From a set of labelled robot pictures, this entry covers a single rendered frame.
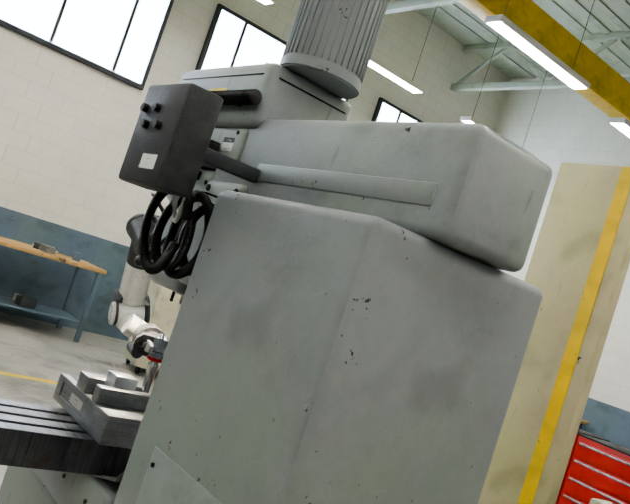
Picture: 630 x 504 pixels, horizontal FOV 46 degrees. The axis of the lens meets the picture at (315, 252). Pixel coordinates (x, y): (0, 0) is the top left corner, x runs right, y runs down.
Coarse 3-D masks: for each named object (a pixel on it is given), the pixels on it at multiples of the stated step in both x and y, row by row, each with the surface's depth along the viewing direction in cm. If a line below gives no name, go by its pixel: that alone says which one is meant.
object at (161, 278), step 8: (200, 176) 186; (208, 176) 183; (200, 184) 185; (168, 224) 192; (160, 248) 192; (160, 272) 188; (152, 280) 193; (160, 280) 188; (168, 280) 184; (176, 280) 181; (168, 288) 186; (176, 288) 181; (184, 288) 181
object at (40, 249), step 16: (0, 240) 788; (48, 256) 820; (64, 256) 871; (80, 256) 860; (96, 288) 860; (0, 304) 802; (16, 304) 831; (32, 304) 837; (64, 304) 909; (80, 320) 858; (80, 336) 858
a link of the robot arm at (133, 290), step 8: (128, 264) 242; (128, 272) 243; (136, 272) 242; (144, 272) 243; (128, 280) 243; (136, 280) 243; (144, 280) 244; (120, 288) 248; (128, 288) 244; (136, 288) 245; (144, 288) 246; (120, 296) 246; (128, 296) 245; (136, 296) 246; (144, 296) 249; (112, 304) 246; (128, 304) 247; (136, 304) 247; (144, 304) 250; (112, 312) 244; (112, 320) 245
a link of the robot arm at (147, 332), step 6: (138, 330) 217; (144, 330) 215; (150, 330) 215; (156, 330) 216; (138, 336) 207; (144, 336) 207; (150, 336) 207; (138, 342) 206; (138, 348) 206; (144, 354) 207
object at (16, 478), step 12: (12, 468) 210; (24, 468) 203; (12, 480) 207; (24, 480) 201; (36, 480) 195; (0, 492) 211; (12, 492) 205; (24, 492) 199; (36, 492) 193; (48, 492) 188
